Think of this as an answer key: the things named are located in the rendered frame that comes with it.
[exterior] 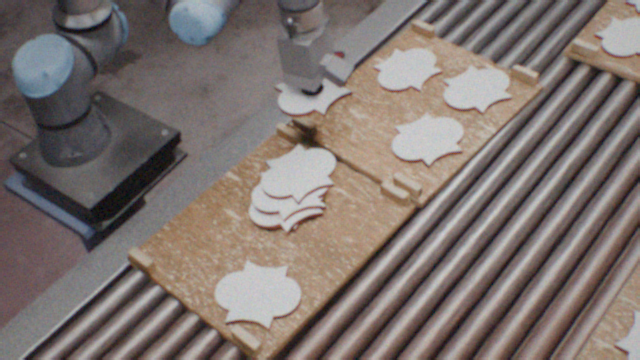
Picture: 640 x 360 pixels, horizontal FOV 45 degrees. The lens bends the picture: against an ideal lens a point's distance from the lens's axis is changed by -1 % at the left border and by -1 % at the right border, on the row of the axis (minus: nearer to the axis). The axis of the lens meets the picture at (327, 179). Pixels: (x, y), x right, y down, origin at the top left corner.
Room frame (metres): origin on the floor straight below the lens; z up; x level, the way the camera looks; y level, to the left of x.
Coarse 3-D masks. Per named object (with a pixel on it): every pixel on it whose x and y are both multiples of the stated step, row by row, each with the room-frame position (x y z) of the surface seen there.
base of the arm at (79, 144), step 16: (96, 112) 1.23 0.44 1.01; (48, 128) 1.17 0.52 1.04; (64, 128) 1.16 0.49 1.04; (80, 128) 1.17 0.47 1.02; (96, 128) 1.19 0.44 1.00; (48, 144) 1.16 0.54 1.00; (64, 144) 1.16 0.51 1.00; (80, 144) 1.16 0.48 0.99; (96, 144) 1.17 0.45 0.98; (48, 160) 1.16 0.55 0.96; (64, 160) 1.14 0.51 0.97; (80, 160) 1.15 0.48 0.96
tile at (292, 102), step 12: (324, 84) 1.12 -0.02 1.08; (288, 96) 1.10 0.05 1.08; (300, 96) 1.10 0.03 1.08; (312, 96) 1.09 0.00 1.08; (324, 96) 1.09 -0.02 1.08; (336, 96) 1.08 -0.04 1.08; (348, 96) 1.09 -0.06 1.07; (288, 108) 1.07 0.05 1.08; (300, 108) 1.07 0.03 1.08; (312, 108) 1.06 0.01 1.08; (324, 108) 1.06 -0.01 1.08
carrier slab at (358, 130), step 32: (448, 64) 1.30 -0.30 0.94; (480, 64) 1.29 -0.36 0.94; (352, 96) 1.25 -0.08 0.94; (384, 96) 1.23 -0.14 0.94; (416, 96) 1.22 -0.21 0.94; (512, 96) 1.17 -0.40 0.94; (320, 128) 1.16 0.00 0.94; (352, 128) 1.15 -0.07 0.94; (384, 128) 1.14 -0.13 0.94; (480, 128) 1.10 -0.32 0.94; (352, 160) 1.06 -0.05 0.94; (384, 160) 1.05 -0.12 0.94; (448, 160) 1.02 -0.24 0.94
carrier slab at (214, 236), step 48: (288, 144) 1.13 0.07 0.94; (240, 192) 1.02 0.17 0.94; (336, 192) 0.98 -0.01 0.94; (192, 240) 0.92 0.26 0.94; (240, 240) 0.90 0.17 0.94; (288, 240) 0.89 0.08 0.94; (336, 240) 0.87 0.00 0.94; (384, 240) 0.86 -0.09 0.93; (192, 288) 0.81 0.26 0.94; (336, 288) 0.77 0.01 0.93; (288, 336) 0.69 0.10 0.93
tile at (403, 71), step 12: (420, 48) 1.36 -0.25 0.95; (396, 60) 1.33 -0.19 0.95; (408, 60) 1.32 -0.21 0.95; (420, 60) 1.32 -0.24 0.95; (432, 60) 1.31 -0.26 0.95; (384, 72) 1.30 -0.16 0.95; (396, 72) 1.29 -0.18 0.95; (408, 72) 1.28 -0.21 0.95; (420, 72) 1.28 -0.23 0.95; (432, 72) 1.27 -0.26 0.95; (384, 84) 1.26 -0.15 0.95; (396, 84) 1.25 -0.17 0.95; (408, 84) 1.25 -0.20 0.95; (420, 84) 1.24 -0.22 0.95
